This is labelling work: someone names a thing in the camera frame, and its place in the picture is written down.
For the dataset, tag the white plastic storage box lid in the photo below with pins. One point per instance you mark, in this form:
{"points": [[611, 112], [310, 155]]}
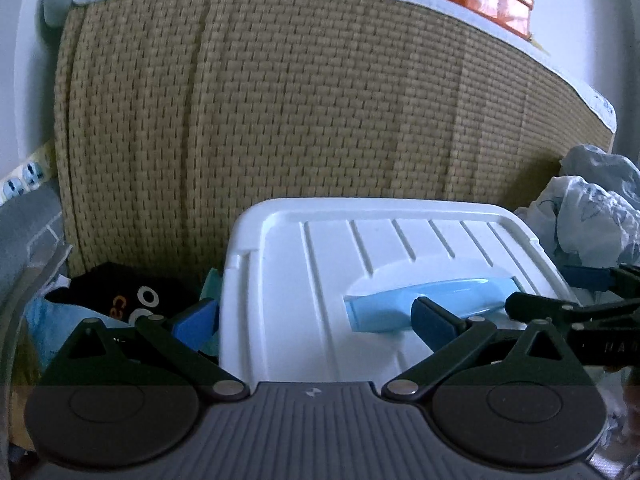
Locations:
{"points": [[310, 280]]}

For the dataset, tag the white power strip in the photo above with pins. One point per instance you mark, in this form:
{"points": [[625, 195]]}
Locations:
{"points": [[24, 177]]}

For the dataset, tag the white printed plastic bag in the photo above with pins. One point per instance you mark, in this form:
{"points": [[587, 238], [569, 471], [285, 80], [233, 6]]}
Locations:
{"points": [[585, 220]]}

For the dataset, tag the teal plastic piece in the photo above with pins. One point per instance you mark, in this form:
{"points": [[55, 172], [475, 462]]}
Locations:
{"points": [[211, 287]]}

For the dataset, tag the pale blue plastic bag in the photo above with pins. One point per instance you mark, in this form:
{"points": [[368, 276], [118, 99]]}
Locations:
{"points": [[600, 162]]}

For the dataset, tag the woven straw mat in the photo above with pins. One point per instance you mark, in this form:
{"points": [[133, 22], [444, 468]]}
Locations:
{"points": [[280, 120]]}

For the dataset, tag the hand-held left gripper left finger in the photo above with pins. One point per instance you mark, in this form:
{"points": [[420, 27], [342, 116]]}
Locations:
{"points": [[196, 324]]}

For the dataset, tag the black cloth white print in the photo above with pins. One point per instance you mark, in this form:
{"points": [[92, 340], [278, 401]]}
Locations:
{"points": [[110, 290]]}

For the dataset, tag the clear plastic bin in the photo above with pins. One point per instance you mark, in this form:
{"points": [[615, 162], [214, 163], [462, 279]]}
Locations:
{"points": [[25, 260]]}

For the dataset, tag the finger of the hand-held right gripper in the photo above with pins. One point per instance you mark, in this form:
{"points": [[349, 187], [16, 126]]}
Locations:
{"points": [[542, 306], [587, 278]]}

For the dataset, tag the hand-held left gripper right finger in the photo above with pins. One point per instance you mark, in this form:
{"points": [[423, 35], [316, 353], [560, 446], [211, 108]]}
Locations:
{"points": [[431, 324]]}

